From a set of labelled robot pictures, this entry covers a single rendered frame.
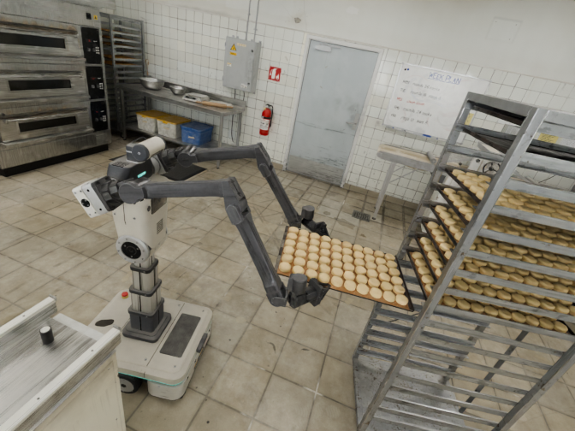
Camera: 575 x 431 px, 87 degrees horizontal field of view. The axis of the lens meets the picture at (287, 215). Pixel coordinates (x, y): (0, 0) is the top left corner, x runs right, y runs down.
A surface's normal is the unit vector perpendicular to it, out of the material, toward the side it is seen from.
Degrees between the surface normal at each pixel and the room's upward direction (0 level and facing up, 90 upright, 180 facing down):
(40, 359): 0
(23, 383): 0
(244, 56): 90
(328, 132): 90
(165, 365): 0
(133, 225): 101
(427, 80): 90
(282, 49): 90
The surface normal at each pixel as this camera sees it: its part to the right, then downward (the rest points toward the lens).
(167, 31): -0.31, 0.40
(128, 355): 0.18, -0.86
